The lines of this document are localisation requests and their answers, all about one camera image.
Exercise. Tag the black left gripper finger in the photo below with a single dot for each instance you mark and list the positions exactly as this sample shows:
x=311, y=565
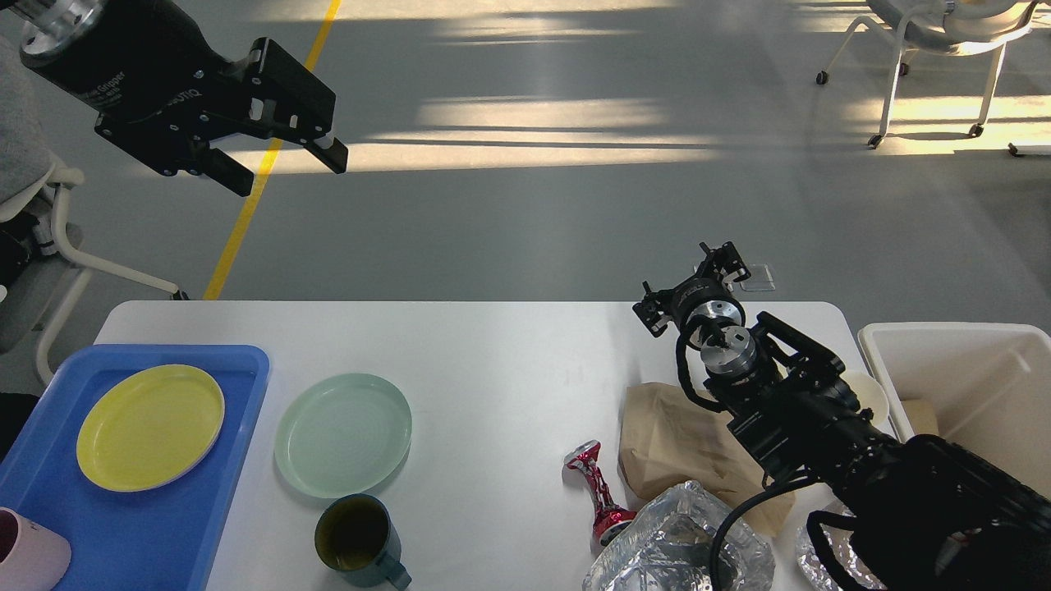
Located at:
x=198, y=158
x=286, y=101

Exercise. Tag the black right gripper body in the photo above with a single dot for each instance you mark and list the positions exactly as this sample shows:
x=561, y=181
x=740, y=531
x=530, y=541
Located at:
x=699, y=297

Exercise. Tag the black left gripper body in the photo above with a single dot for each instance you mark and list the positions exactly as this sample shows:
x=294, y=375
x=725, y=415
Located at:
x=143, y=66

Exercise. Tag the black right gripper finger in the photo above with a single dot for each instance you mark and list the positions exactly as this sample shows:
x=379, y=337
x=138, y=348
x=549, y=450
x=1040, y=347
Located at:
x=722, y=264
x=654, y=310

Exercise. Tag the light green plate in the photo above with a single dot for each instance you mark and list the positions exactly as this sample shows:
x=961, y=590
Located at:
x=343, y=435

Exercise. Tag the dark green mug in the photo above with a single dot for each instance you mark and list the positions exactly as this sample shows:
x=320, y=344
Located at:
x=356, y=538

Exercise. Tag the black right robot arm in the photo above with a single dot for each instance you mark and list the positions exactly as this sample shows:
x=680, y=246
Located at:
x=924, y=514

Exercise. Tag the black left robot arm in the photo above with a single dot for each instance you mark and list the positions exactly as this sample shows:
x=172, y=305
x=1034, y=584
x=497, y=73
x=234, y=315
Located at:
x=164, y=96

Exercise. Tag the brown paper bag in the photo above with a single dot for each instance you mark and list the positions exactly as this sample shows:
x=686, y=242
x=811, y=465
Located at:
x=666, y=440

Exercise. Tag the white paper cup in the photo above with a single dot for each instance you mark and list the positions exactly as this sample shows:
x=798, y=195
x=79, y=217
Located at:
x=869, y=394

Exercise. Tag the crushed red soda can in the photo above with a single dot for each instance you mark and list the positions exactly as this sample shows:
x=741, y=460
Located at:
x=610, y=518

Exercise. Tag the white chair left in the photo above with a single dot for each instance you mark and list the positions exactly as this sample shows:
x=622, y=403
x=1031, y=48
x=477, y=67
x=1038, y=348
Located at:
x=44, y=269

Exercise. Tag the white chair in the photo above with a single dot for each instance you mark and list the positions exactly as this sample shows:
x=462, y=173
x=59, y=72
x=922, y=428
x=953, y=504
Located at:
x=944, y=28
x=44, y=269

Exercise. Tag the crumpled aluminium foil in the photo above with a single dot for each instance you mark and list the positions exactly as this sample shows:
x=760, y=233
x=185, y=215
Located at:
x=667, y=547

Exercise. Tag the cardboard piece in bin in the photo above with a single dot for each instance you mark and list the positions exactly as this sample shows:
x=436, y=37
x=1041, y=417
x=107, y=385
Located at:
x=921, y=416

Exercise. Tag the yellow plate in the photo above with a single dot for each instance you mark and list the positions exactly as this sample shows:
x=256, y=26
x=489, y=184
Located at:
x=151, y=428

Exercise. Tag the white plastic bin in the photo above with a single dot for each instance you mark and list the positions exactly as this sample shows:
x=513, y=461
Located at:
x=987, y=386

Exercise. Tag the blue plastic tray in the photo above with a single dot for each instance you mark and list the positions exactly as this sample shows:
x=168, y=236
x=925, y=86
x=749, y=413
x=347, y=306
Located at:
x=161, y=539

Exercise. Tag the white chair top right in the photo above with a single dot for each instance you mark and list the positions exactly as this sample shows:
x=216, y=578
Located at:
x=944, y=28

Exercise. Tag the pink white cup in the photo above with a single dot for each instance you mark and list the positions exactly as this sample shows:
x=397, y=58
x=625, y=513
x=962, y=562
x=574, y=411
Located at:
x=32, y=556

